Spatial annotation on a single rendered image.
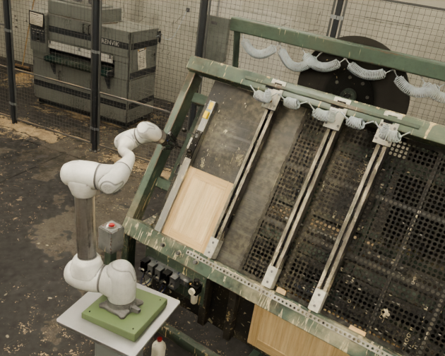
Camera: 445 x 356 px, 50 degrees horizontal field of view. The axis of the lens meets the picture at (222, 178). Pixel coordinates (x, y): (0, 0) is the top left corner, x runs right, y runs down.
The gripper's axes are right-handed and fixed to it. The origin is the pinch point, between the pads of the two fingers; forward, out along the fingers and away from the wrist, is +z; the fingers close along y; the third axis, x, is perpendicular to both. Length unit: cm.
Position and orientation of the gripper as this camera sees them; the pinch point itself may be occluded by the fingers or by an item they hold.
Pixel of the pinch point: (176, 145)
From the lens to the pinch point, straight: 311.9
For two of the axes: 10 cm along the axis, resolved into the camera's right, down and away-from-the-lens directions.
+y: -3.9, 9.2, -0.3
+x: 8.2, 3.4, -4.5
